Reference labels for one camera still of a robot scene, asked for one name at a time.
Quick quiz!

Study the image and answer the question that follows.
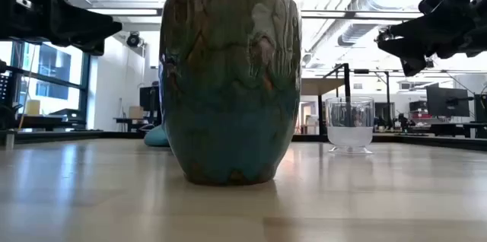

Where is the teal cloth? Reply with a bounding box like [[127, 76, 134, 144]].
[[143, 123, 170, 148]]

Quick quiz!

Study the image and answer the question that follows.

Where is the wooden shelf with black legs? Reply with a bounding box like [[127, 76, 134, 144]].
[[300, 62, 353, 136]]

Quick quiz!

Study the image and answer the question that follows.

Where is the clear plastic cup with handle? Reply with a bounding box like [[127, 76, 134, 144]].
[[325, 96, 376, 154]]

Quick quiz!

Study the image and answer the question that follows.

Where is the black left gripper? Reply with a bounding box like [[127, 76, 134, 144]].
[[0, 0, 123, 56]]

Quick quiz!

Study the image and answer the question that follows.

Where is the black desk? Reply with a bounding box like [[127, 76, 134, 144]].
[[429, 121, 487, 139]]

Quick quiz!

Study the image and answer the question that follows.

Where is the grey metal post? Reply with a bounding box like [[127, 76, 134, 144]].
[[4, 129, 16, 150]]

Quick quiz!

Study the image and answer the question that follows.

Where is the large black monitor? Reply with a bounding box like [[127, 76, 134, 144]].
[[425, 86, 471, 118]]

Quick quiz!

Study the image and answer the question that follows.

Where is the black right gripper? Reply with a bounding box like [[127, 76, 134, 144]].
[[376, 0, 487, 78]]

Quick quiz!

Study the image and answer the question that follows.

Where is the silver ventilation duct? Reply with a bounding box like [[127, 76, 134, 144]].
[[304, 0, 427, 68]]

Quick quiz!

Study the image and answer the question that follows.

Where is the small black monitor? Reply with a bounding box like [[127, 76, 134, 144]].
[[409, 100, 429, 113]]

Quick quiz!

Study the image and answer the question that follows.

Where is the pale yellow container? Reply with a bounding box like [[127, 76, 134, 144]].
[[25, 99, 41, 116]]

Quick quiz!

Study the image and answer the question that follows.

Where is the black metal rack frame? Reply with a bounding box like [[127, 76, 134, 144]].
[[353, 68, 393, 129]]

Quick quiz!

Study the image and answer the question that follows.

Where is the black window frame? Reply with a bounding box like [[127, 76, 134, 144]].
[[0, 40, 92, 129]]

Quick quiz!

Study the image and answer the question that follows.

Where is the dark monitor on desk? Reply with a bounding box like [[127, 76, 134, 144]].
[[139, 85, 161, 113]]

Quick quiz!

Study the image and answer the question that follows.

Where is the large brown teal glazed mug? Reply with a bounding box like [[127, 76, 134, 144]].
[[158, 0, 303, 186]]

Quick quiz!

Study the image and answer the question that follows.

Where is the dark office desk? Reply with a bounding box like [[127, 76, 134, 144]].
[[17, 108, 87, 131]]

